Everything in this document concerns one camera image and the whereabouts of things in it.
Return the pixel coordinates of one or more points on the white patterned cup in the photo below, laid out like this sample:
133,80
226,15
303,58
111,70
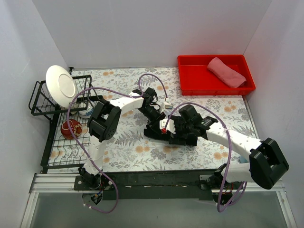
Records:
85,114

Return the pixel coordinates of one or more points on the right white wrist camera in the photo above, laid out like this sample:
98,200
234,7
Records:
167,125

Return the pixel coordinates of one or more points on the white ceramic plate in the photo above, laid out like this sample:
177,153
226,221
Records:
60,85

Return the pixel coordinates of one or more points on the floral table mat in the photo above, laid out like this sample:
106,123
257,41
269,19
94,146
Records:
130,150

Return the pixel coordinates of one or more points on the black t shirt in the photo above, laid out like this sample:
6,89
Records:
181,137

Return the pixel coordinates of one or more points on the blue ceramic mug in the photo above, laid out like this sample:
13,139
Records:
243,160

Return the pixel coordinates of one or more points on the red floral bowl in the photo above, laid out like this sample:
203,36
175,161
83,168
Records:
73,125

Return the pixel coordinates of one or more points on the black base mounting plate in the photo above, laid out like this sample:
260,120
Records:
184,184

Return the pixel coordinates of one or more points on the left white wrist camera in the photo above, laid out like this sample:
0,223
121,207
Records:
165,106

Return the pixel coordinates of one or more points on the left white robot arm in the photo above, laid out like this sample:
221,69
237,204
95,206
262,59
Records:
103,123

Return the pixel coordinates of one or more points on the rolled pink t shirt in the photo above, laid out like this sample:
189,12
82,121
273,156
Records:
227,75

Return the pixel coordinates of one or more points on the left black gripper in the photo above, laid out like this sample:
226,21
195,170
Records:
154,127

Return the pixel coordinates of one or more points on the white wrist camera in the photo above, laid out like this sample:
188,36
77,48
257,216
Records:
165,106
167,125

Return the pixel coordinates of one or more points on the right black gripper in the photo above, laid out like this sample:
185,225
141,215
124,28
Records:
178,134

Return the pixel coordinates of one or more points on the aluminium frame rail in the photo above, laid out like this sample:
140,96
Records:
53,183

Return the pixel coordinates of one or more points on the black wire dish rack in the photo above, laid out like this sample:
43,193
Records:
60,152

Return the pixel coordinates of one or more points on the red plastic bin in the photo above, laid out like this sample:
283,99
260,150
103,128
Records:
196,79

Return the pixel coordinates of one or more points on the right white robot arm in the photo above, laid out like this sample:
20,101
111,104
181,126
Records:
266,163

